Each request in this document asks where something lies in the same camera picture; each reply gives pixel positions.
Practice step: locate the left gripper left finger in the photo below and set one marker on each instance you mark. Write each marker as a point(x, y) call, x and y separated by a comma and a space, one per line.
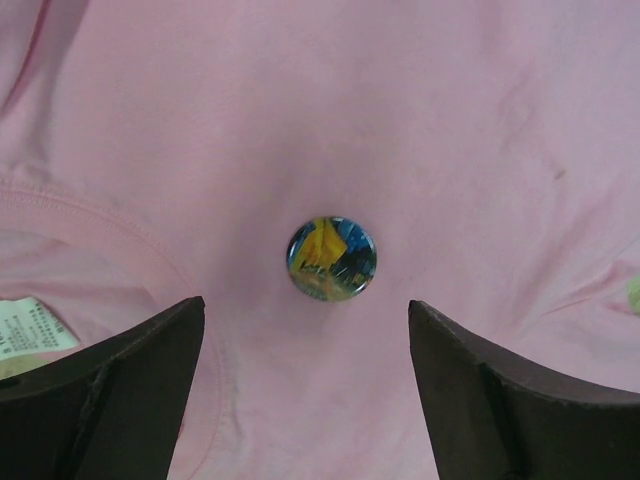
point(110, 411)

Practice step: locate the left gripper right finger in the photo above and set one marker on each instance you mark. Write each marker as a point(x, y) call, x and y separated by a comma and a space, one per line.
point(493, 414)

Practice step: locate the white round brooch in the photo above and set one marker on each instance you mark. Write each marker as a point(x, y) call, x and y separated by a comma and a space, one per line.
point(331, 258)

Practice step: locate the pink t-shirt garment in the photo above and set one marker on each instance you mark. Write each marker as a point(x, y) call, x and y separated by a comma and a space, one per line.
point(158, 150)

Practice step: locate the white garment label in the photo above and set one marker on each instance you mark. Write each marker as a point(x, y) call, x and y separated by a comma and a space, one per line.
point(28, 327)

